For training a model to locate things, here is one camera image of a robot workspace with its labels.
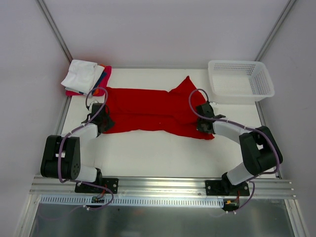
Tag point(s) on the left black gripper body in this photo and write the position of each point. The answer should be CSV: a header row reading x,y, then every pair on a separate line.
x,y
105,124

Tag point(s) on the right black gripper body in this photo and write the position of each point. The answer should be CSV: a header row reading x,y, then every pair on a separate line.
x,y
202,126

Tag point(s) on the red t shirt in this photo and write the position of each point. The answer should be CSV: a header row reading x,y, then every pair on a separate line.
x,y
156,110

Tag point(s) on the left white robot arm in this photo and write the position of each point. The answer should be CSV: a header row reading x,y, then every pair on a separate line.
x,y
62,153

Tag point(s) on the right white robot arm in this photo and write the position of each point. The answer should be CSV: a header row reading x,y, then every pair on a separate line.
x,y
259,150

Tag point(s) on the blue folded t shirt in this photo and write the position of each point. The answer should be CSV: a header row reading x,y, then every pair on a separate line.
x,y
102,76

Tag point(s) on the white plastic basket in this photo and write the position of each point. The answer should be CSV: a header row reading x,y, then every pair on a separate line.
x,y
239,82

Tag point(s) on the white folded t shirt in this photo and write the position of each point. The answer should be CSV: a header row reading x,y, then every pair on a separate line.
x,y
82,76

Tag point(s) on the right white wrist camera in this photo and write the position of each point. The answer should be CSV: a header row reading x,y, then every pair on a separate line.
x,y
214,104

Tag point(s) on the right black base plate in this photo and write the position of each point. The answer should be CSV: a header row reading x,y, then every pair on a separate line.
x,y
219,188

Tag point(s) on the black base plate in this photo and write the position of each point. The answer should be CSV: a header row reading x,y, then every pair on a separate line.
x,y
110,183
219,188

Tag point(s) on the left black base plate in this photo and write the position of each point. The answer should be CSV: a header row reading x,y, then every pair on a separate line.
x,y
110,183

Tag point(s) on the aluminium mounting rail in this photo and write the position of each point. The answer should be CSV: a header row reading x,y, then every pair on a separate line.
x,y
167,187

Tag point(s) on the white slotted cable duct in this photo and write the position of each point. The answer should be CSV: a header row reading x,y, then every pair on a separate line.
x,y
134,201

